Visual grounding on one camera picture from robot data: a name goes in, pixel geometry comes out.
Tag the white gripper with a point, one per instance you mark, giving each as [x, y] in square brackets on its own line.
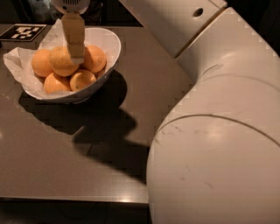
[71, 5]

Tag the orange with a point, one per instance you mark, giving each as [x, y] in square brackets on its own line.
[94, 59]
[81, 79]
[61, 63]
[54, 83]
[40, 63]

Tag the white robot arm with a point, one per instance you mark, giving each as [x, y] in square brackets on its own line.
[216, 157]

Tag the white ceramic bowl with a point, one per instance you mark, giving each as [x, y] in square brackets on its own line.
[111, 45]

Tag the black white fiducial marker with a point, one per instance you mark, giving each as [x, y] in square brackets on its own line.
[22, 32]

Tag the white paper liner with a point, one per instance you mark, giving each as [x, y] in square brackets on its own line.
[19, 62]

